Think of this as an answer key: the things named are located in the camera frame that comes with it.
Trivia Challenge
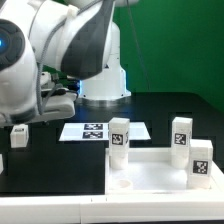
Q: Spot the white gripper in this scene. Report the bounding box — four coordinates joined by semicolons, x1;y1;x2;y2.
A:
0;90;80;128

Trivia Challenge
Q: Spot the white square table top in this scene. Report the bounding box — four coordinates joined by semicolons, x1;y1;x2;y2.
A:
105;148;224;194

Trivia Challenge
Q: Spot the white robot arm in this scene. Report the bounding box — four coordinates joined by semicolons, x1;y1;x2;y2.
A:
0;0;139;127

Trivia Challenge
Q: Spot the white tag sheet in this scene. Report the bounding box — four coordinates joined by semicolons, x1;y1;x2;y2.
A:
59;122;151;141

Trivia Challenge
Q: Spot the white block at left edge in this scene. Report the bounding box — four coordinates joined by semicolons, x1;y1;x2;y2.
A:
0;154;4;175

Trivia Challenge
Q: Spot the grey corrugated arm cable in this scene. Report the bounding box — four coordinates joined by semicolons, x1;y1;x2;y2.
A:
34;13;73;116

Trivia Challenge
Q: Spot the white front fence rail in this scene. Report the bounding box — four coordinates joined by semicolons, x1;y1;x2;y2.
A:
0;193;224;224

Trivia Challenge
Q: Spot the white fence rail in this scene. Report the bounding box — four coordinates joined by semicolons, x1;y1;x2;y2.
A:
213;164;224;192
0;193;224;224

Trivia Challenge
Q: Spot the white right fence rail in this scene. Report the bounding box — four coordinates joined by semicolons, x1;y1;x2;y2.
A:
213;164;224;192

